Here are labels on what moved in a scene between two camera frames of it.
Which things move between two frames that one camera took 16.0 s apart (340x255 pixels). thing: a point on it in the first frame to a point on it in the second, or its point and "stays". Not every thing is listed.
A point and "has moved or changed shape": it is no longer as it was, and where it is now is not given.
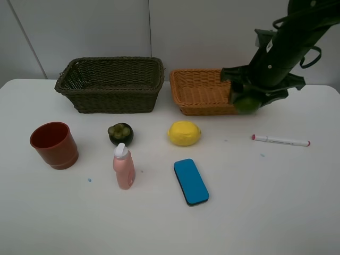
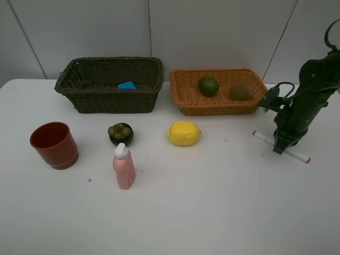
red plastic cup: x=55 y=143 stays
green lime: x=248 y=105 to x=208 y=86
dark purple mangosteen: x=121 y=133 stays
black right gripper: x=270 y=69 to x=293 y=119
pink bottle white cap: x=123 y=162 stays
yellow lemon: x=184 y=133 stays
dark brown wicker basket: x=120 y=84 stays
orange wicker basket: x=201 y=92 stays
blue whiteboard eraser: x=192 y=185 to x=128 y=85
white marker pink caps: x=279 y=140 has moved or changed shape
